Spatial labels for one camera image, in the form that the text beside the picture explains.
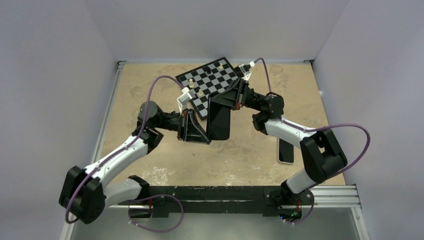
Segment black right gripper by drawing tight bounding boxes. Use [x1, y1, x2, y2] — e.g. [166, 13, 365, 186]
[209, 79, 263, 112]

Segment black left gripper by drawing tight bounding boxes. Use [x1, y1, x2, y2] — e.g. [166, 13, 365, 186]
[153, 106, 211, 142]

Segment black smartphone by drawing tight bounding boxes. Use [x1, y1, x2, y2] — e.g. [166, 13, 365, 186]
[206, 101, 231, 141]

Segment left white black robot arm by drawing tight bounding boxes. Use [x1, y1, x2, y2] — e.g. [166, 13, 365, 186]
[59, 101, 211, 224]

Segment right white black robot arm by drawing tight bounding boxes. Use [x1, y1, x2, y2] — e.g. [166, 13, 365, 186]
[206, 79, 348, 204]

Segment phone in white case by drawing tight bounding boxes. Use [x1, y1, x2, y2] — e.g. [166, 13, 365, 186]
[277, 138, 295, 165]

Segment black white chessboard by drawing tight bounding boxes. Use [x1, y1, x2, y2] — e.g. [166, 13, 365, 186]
[175, 57, 238, 121]

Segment black chess piece back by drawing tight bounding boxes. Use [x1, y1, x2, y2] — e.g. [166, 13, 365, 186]
[204, 66, 212, 74]

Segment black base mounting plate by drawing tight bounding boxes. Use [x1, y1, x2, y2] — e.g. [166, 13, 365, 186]
[118, 185, 313, 218]

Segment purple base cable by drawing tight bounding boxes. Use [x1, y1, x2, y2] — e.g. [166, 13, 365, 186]
[127, 192, 184, 233]

